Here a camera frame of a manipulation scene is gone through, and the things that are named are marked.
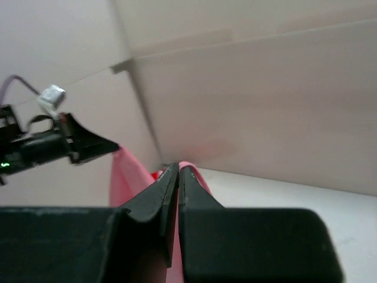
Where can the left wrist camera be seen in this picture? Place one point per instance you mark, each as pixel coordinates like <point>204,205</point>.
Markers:
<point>51,99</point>

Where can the pink t shirt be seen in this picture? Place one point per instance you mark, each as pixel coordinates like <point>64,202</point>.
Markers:
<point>126,177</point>

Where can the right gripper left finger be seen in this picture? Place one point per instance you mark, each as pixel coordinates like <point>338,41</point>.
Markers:
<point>66,244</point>

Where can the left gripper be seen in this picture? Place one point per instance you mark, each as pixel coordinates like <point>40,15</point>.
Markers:
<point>78,144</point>

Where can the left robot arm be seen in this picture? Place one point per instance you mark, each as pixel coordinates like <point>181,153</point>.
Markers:
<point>21,151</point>

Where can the red t shirt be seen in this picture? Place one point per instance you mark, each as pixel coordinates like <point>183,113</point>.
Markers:
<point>156,174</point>

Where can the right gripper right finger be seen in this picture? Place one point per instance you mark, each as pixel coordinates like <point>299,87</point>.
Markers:
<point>221,244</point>

